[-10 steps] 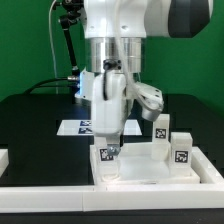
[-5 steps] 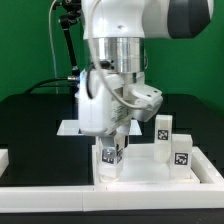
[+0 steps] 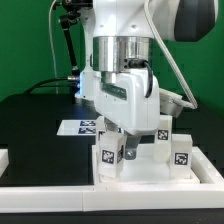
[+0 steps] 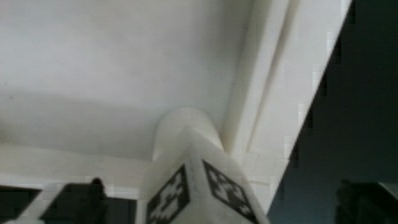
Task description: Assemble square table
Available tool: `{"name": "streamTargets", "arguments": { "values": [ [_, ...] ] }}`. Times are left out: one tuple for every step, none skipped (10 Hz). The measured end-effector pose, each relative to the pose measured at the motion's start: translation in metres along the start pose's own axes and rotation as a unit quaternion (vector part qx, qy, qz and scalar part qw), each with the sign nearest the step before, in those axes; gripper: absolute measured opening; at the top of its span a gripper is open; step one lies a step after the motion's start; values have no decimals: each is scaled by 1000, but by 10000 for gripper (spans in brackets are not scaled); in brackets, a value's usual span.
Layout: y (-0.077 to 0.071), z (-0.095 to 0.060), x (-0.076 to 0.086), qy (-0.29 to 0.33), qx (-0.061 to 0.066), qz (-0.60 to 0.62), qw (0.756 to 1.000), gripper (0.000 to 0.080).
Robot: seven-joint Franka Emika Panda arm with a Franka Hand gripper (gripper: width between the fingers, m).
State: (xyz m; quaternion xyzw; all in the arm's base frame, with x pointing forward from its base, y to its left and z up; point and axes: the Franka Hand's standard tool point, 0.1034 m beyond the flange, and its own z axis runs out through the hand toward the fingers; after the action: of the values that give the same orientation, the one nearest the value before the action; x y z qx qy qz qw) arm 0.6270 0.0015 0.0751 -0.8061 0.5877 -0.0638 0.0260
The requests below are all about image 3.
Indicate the white marker base plate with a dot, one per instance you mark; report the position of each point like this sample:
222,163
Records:
77,128

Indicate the white block with tag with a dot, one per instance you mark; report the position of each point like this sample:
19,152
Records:
181,156

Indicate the white square table top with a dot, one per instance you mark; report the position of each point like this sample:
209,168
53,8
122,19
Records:
144,170

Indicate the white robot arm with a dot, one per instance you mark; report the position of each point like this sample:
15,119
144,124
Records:
118,37

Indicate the white L-shaped fence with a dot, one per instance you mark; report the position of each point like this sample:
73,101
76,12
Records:
209,193

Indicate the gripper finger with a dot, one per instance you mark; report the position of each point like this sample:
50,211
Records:
110,126
132,142

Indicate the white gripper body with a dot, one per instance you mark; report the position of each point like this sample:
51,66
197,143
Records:
124,103

